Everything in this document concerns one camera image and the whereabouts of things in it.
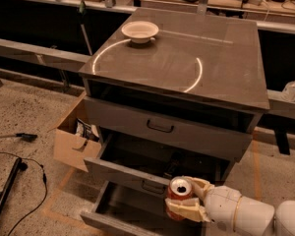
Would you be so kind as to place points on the black bar on floor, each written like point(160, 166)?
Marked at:
point(9, 183)

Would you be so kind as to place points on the grey drawer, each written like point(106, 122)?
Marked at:
point(139, 164)
point(122, 211)
point(164, 129)

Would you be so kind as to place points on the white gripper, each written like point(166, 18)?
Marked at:
point(220, 203)

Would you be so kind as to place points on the black-tipped tool on floor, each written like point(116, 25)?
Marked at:
point(20, 136)

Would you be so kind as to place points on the clear plastic bottle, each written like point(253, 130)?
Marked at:
point(288, 94)

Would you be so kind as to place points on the cardboard box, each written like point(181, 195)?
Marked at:
point(69, 148)

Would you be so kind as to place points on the grey bottom drawer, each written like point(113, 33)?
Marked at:
point(122, 211)

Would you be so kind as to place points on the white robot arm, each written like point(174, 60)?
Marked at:
point(255, 218)

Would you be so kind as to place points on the grey top drawer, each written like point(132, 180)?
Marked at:
point(164, 129)

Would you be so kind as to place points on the grey drawer cabinet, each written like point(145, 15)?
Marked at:
point(202, 69)

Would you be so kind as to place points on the white bowl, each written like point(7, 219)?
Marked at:
point(140, 31)

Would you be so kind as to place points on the green-handled stick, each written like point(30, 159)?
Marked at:
point(82, 10)

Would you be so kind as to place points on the dark object in middle drawer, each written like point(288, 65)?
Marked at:
point(172, 165)

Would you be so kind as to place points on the red coke can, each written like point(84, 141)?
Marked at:
point(179, 189)

